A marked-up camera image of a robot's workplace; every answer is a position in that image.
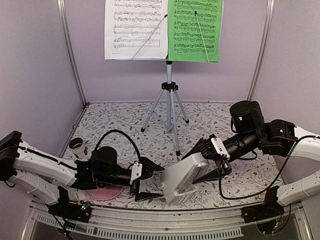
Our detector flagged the aluminium front rail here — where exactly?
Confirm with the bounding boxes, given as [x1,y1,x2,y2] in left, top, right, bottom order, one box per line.
[22,190,316,240]

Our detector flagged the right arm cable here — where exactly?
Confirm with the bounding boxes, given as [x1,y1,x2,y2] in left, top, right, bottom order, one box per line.
[218,136,318,201]

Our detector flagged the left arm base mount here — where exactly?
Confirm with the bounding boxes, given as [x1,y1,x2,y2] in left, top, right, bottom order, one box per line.
[48,186,92,223]

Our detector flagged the pink plate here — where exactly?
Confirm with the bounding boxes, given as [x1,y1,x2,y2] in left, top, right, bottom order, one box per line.
[84,185,124,201]

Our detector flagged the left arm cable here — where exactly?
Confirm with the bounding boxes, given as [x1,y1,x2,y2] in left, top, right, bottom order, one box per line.
[94,129,141,171]

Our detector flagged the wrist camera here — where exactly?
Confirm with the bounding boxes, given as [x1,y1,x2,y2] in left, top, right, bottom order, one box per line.
[129,162,143,185]
[211,137,230,160]

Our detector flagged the left aluminium post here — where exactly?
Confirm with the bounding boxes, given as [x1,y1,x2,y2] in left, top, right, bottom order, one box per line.
[56,0,87,108]

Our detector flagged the white sheet music page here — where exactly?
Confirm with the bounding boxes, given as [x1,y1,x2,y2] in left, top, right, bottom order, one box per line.
[104,0,168,61]

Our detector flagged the light blue music stand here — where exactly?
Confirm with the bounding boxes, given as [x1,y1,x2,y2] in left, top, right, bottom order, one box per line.
[104,0,225,157]

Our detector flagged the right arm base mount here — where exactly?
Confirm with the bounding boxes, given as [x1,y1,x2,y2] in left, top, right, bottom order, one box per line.
[241,186,285,223]

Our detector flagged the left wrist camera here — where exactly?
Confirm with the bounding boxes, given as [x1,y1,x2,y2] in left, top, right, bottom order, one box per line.
[129,162,143,185]

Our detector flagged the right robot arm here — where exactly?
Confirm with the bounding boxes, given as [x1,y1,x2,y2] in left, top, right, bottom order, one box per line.
[182,100,320,218]

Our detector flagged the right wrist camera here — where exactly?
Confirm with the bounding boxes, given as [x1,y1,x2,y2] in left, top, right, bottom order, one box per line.
[211,137,230,160]

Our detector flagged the green sheet music page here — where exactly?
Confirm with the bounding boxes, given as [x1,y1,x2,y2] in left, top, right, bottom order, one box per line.
[167,0,224,63]

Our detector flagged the white wedge block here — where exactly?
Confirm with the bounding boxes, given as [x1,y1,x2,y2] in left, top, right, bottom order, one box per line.
[160,153,209,205]

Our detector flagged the small paper cup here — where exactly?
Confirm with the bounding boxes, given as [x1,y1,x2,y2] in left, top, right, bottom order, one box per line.
[68,137,88,159]

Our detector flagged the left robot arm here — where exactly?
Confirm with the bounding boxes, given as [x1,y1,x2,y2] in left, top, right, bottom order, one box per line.
[0,131,164,217]

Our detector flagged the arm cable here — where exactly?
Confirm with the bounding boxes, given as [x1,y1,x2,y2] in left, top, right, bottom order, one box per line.
[218,136,318,201]
[94,129,141,171]

